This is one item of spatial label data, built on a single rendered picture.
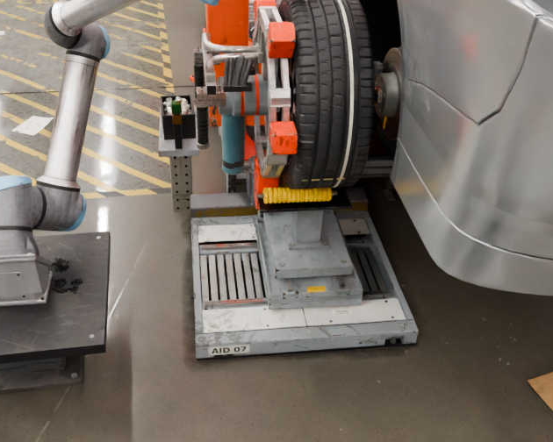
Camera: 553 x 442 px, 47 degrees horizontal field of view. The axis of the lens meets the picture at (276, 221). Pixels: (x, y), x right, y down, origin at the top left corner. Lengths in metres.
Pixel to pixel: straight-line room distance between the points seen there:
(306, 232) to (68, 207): 0.90
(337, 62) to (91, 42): 0.87
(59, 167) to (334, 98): 0.98
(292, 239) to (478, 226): 1.18
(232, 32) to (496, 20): 1.41
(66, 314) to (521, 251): 1.42
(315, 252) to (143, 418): 0.89
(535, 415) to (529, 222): 1.12
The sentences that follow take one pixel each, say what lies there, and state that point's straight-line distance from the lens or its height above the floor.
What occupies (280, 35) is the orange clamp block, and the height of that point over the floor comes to 1.14.
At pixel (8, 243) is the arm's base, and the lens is 2.20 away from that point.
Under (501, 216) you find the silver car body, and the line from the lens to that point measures 1.48.
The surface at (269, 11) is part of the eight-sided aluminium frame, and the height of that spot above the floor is 1.11.
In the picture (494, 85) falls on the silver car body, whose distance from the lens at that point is 1.40.
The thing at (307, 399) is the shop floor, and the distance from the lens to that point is 2.31.
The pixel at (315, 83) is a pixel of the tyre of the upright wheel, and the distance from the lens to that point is 1.96.
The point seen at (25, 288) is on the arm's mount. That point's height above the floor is 0.37.
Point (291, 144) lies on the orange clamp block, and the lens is 1.95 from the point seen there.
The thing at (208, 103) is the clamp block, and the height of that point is 0.92.
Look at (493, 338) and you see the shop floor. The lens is 2.67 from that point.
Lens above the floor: 1.78
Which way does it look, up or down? 35 degrees down
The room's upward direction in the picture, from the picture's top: 3 degrees clockwise
